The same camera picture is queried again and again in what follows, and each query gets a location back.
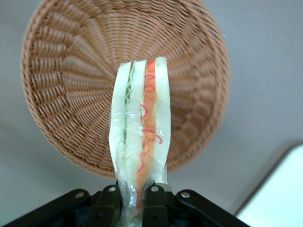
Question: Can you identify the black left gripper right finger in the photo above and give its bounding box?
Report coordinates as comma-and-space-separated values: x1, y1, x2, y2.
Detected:
143, 185, 177, 227

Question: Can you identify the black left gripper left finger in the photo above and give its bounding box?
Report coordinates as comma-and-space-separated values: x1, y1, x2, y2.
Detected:
84, 185, 123, 227

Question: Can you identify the triangle sandwich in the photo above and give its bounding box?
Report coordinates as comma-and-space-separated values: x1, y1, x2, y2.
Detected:
109, 56, 172, 227

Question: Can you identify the beige plastic tray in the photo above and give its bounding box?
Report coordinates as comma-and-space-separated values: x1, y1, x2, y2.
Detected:
235, 144, 303, 227

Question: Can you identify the round brown wicker basket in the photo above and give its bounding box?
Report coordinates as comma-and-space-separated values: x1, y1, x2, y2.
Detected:
20, 0, 231, 179

